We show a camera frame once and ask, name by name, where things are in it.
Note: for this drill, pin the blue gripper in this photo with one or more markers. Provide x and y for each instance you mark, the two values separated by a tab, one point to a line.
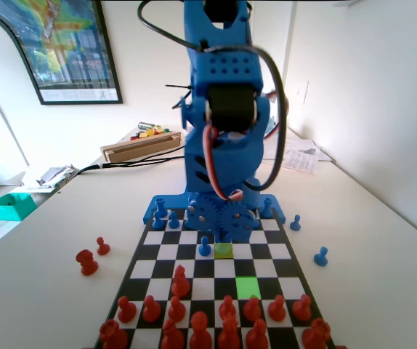
220	222

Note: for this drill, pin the blue chess pawn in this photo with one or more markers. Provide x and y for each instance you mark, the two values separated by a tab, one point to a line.
321	257
173	221
295	223
157	221
203	249

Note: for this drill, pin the blue chess rook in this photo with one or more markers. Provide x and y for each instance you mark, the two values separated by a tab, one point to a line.
161	208
266	208

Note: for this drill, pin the row of blue chess pieces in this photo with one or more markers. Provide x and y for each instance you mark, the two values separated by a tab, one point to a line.
172	201

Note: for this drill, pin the red chess bishop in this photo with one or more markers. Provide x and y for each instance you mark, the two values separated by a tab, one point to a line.
180	283
256	334

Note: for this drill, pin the red chess pawn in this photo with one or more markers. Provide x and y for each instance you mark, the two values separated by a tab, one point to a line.
176	309
301	308
277	308
126	309
227	308
102	247
252	309
151	309

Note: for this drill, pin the red chess rook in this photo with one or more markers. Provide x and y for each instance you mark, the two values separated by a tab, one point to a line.
316	334
113	334

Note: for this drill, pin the red chess piece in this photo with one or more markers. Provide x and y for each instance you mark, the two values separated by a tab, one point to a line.
341	347

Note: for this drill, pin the black white chessboard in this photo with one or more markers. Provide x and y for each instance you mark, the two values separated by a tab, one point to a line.
208	270

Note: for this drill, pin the printed paper sheet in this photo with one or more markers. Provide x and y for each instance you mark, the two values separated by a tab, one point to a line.
301	161

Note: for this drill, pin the long cardboard box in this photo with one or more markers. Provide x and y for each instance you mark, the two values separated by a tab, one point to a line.
139	151

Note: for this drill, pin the small grey object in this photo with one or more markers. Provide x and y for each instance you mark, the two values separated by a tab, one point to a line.
310	151

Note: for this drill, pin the stack of white papers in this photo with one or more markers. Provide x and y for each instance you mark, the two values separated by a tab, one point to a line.
303	141

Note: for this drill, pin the green toy block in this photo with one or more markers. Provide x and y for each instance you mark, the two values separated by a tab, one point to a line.
164	129

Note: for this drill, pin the yellow toy block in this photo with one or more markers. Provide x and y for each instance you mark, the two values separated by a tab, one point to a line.
153	132
144	135

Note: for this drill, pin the red toy block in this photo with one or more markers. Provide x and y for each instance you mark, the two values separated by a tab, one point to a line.
135	138

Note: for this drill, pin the silver metal can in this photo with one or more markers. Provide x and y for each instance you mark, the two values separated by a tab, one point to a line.
144	125

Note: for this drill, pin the grey white crumpled packaging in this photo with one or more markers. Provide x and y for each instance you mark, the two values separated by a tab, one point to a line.
57	175

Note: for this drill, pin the teal open box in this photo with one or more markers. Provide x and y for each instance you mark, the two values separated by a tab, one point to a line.
8	211

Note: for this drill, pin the white door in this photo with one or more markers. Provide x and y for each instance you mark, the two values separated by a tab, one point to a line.
270	22

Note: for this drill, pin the framed colourful poster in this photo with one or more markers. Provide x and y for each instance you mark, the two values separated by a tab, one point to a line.
70	43

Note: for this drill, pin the white arched board dark edge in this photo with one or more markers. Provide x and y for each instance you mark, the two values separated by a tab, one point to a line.
12	72

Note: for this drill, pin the white light switch plate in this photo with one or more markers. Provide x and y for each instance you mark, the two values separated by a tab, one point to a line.
300	92

